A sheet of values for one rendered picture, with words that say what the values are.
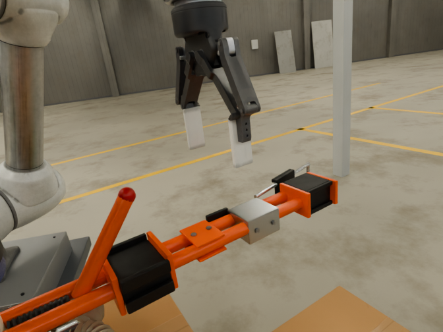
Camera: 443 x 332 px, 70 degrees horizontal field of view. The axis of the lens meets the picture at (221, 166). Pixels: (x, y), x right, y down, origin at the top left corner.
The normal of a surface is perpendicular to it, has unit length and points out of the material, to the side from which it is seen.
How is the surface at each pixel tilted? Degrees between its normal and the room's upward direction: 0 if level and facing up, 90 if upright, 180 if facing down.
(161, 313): 0
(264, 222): 90
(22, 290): 2
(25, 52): 111
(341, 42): 90
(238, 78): 63
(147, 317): 0
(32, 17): 122
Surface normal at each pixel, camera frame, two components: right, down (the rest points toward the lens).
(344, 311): -0.12, -0.93
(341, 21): -0.84, 0.28
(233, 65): 0.43, -0.21
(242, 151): 0.54, 0.22
